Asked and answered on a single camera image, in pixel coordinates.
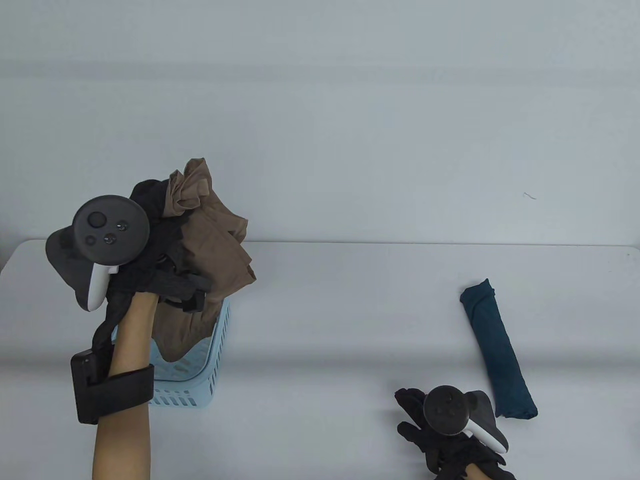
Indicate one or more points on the light blue plastic basket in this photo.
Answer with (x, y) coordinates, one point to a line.
(205, 370)

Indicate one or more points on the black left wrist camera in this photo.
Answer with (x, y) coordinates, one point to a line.
(182, 287)

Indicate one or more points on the person's left forearm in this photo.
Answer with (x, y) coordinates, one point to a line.
(125, 400)

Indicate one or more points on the person's left hand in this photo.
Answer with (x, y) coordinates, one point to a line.
(155, 235)

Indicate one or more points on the person's right forearm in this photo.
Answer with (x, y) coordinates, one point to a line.
(472, 474)

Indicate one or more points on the brown cloth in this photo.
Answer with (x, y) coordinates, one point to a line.
(215, 240)

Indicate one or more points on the person's right hand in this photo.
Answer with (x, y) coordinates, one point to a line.
(440, 450)

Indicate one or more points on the grey white left controller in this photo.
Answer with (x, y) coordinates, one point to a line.
(110, 230)

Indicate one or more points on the teal shorts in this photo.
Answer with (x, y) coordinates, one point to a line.
(495, 350)

